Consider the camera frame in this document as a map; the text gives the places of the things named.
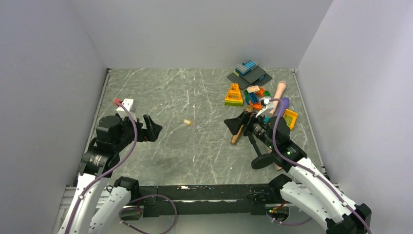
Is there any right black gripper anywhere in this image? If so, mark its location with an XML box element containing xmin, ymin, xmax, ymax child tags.
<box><xmin>225</xmin><ymin>109</ymin><xmax>277</xmax><ymax>150</ymax></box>

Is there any blue grey lego stack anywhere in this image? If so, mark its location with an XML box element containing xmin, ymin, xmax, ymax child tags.
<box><xmin>235</xmin><ymin>60</ymin><xmax>258</xmax><ymax>76</ymax></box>

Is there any yellow window toy block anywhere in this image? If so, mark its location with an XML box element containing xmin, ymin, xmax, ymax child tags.
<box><xmin>283</xmin><ymin>109</ymin><xmax>298</xmax><ymax>130</ymax></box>

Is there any black microphone stand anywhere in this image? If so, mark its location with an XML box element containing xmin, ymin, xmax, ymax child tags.
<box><xmin>248</xmin><ymin>135</ymin><xmax>275</xmax><ymax>170</ymax></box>

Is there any orange triangular toy block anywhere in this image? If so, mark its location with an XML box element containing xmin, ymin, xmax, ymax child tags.
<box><xmin>224</xmin><ymin>83</ymin><xmax>244</xmax><ymax>106</ymax></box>

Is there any orange ring toy with bricks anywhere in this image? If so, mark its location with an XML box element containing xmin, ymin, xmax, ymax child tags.
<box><xmin>243</xmin><ymin>86</ymin><xmax>271</xmax><ymax>110</ymax></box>

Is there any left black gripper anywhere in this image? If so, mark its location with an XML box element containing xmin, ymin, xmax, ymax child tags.
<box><xmin>113</xmin><ymin>114</ymin><xmax>162</xmax><ymax>151</ymax></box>

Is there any gold toy microphone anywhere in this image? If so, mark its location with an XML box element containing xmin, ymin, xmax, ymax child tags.
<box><xmin>230</xmin><ymin>105</ymin><xmax>254</xmax><ymax>145</ymax></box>

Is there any yellow key tag with keyring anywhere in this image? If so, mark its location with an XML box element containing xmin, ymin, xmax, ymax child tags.
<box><xmin>183</xmin><ymin>119</ymin><xmax>192</xmax><ymax>125</ymax></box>

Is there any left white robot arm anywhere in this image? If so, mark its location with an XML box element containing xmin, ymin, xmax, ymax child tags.
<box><xmin>58</xmin><ymin>114</ymin><xmax>141</xmax><ymax>234</ymax></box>

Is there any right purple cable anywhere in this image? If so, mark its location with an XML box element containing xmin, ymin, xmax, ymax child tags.
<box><xmin>269</xmin><ymin>98</ymin><xmax>372</xmax><ymax>234</ymax></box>

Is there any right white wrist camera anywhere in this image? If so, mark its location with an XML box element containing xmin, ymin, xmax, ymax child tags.
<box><xmin>256</xmin><ymin>97</ymin><xmax>276</xmax><ymax>117</ymax></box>

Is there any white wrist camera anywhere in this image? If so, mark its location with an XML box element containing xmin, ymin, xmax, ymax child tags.
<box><xmin>256</xmin><ymin>97</ymin><xmax>276</xmax><ymax>117</ymax></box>
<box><xmin>113</xmin><ymin>98</ymin><xmax>137</xmax><ymax>122</ymax></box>

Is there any aluminium frame rail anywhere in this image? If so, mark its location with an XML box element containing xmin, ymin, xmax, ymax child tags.
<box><xmin>60</xmin><ymin>186</ymin><xmax>77</xmax><ymax>209</ymax></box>

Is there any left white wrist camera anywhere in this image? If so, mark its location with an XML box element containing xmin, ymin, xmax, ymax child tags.
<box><xmin>113</xmin><ymin>98</ymin><xmax>137</xmax><ymax>122</ymax></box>

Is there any purple toy microphone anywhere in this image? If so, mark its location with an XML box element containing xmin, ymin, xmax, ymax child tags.
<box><xmin>276</xmin><ymin>97</ymin><xmax>290</xmax><ymax>117</ymax></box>

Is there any dark grey lego baseplate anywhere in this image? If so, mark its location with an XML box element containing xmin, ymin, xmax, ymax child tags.
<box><xmin>227</xmin><ymin>66</ymin><xmax>273</xmax><ymax>90</ymax></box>

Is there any pink toy microphone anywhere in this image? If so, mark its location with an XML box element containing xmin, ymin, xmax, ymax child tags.
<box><xmin>269</xmin><ymin>80</ymin><xmax>287</xmax><ymax>115</ymax></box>

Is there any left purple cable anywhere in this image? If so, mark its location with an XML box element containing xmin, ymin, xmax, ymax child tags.
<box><xmin>64</xmin><ymin>101</ymin><xmax>139</xmax><ymax>234</ymax></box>

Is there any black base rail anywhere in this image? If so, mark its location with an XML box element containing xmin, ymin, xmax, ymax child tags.
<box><xmin>122</xmin><ymin>184</ymin><xmax>291</xmax><ymax>220</ymax></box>

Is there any purple cable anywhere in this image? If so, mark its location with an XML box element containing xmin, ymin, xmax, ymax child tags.
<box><xmin>269</xmin><ymin>98</ymin><xmax>372</xmax><ymax>234</ymax></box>
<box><xmin>64</xmin><ymin>101</ymin><xmax>139</xmax><ymax>234</ymax></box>

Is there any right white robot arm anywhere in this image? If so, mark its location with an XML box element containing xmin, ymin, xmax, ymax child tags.
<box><xmin>224</xmin><ymin>111</ymin><xmax>372</xmax><ymax>234</ymax></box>

